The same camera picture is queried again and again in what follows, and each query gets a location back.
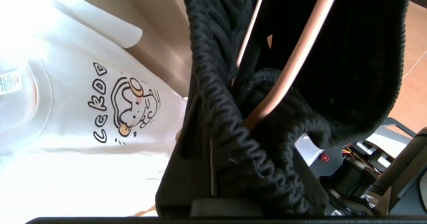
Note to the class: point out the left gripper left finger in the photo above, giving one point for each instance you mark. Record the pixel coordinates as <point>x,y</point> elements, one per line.
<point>187,177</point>

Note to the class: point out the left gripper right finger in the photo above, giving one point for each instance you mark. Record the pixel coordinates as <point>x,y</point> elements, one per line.
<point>313,197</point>

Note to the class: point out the white printed shirt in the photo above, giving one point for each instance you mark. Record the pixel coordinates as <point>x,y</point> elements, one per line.
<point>66,117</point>

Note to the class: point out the black garment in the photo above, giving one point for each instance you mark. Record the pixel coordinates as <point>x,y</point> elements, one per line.
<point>350,67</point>

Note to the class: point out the pink clothes hanger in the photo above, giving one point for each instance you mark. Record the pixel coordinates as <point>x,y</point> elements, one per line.
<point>300,55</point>

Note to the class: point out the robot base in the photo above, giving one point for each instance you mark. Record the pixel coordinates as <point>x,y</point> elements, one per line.
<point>350,177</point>

